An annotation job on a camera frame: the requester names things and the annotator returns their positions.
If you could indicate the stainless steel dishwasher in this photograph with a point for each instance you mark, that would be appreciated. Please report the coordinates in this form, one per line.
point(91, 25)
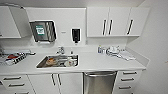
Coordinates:
point(100, 83)

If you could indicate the black soap dispenser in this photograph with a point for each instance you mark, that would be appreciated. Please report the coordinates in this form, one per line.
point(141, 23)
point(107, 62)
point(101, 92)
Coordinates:
point(76, 35)

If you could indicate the small glass jar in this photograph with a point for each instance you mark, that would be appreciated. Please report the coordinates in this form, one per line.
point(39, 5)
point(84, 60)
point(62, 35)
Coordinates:
point(100, 50)

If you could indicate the white cup in sink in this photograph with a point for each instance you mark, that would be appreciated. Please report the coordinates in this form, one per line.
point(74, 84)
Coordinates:
point(70, 61)

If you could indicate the chrome faucet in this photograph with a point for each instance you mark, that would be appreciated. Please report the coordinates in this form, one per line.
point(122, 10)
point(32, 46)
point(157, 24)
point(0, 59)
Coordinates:
point(61, 50)

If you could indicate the stainless steel sink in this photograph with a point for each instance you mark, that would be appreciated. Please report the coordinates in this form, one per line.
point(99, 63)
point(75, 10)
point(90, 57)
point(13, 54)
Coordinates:
point(60, 65)

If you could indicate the orange item in sink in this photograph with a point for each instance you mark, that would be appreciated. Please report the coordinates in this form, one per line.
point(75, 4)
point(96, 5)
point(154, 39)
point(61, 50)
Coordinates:
point(50, 61)

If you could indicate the white two-door sink cabinet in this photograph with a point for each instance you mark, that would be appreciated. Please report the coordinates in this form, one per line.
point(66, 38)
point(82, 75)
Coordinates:
point(66, 85)

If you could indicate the white paper pile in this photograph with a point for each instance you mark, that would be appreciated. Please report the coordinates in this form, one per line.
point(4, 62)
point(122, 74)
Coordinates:
point(126, 55)

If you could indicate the paper towel dispenser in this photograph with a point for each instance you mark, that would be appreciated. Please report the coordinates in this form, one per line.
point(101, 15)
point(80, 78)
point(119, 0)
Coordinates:
point(41, 31)

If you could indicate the white drawer stack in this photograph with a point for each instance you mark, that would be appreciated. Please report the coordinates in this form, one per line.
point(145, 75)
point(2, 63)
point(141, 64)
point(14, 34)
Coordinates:
point(15, 83)
point(128, 81)

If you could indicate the dish rack with items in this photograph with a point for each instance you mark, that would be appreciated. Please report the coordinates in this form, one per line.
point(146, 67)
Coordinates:
point(15, 58)

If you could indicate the white wall cabinet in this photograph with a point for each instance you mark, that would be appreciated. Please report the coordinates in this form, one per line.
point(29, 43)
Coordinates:
point(10, 21)
point(116, 21)

